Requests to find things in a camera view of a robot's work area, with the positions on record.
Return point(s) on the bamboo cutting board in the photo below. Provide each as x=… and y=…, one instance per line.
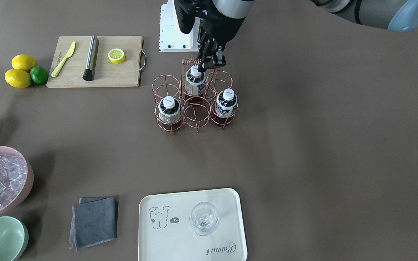
x=106, y=74

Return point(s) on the tea bottle white cap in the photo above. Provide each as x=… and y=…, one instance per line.
x=169, y=113

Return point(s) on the grey folded cloth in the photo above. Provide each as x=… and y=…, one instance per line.
x=94, y=221

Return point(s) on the half lemon slice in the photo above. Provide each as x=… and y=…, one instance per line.
x=116, y=56

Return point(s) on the steel muddler black tip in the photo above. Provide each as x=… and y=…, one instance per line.
x=89, y=72

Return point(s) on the pink bowl of ice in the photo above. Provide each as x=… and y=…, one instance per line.
x=16, y=178

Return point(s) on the copper wire bottle basket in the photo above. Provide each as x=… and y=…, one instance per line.
x=194, y=111

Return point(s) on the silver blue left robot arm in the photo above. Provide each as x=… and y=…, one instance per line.
x=392, y=15

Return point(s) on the yellow lemon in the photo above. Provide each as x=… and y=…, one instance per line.
x=18, y=78
x=23, y=62

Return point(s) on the cream rabbit tray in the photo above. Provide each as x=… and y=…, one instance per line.
x=165, y=233

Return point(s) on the green lime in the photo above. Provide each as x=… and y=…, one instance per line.
x=39, y=75

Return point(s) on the clear wine glass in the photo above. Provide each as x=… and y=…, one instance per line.
x=204, y=218

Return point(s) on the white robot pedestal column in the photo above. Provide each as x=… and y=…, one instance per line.
x=171, y=39

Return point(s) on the yellow plastic knife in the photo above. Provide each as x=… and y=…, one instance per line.
x=68, y=55

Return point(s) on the green ceramic bowl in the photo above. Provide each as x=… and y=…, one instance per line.
x=13, y=238

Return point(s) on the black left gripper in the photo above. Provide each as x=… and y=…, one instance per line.
x=225, y=26

